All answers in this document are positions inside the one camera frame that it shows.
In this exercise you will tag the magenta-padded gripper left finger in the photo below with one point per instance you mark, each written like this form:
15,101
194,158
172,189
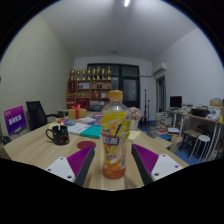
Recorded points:
61,168

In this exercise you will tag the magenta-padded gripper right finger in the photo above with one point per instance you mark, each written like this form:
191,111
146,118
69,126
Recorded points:
163,166

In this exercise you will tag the yellow-labelled plastic drink bottle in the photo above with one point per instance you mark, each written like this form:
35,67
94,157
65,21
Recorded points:
115,133

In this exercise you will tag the black dotted mug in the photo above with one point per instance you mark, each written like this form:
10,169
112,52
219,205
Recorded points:
61,136

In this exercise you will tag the flat round red coaster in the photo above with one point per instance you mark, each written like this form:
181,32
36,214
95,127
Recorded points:
85,145

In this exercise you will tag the pale yellow paper pad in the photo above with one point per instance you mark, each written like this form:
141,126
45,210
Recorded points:
134,135

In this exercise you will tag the white paper booklet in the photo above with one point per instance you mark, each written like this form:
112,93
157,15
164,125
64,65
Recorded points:
77,128

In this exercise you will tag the cream flat box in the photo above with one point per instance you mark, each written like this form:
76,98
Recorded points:
55,124

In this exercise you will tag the brown wooden stool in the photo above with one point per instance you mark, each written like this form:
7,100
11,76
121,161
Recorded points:
192,132

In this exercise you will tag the white red-ball stirrer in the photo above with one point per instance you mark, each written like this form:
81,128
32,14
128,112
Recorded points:
59,122

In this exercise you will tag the small blue red booklet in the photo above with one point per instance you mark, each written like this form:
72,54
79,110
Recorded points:
70,122

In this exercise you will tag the teal book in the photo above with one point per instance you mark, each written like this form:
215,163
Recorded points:
91,132

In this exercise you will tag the white round stool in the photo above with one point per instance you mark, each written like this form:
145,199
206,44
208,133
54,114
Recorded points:
201,137

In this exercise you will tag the blue book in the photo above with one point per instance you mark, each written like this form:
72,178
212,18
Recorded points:
94,123

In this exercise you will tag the yellow red-ribbon gift box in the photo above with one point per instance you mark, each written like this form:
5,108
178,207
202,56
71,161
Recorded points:
77,113

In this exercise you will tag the black office chair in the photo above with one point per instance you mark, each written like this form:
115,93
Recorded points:
36,115

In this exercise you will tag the black tripod stand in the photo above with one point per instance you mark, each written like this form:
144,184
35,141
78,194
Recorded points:
145,110

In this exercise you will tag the long side desk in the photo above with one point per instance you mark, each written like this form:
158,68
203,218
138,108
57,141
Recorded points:
200,117

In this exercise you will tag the pink patterned packet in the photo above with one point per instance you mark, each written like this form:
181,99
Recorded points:
97,116

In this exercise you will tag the black computer monitor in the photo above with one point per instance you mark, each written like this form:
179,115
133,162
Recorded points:
175,101

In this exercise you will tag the purple sign board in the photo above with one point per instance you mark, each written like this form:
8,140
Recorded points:
15,120

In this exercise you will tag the wooden trophy shelf unit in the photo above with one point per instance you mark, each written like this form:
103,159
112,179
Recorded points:
90,91

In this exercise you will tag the dark glass door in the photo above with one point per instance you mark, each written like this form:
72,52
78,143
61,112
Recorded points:
128,88

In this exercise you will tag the white air conditioner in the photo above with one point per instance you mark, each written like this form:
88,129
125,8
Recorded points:
160,68

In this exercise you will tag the ceiling tube light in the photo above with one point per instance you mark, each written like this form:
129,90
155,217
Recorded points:
126,3

